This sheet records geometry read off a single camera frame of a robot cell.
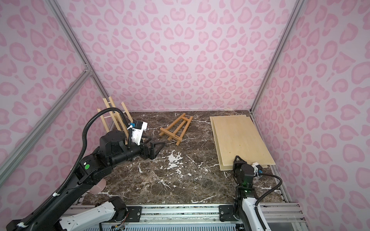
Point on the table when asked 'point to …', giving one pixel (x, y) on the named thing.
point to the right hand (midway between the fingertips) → (234, 155)
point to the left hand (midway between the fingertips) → (159, 141)
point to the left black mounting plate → (134, 214)
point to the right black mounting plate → (226, 213)
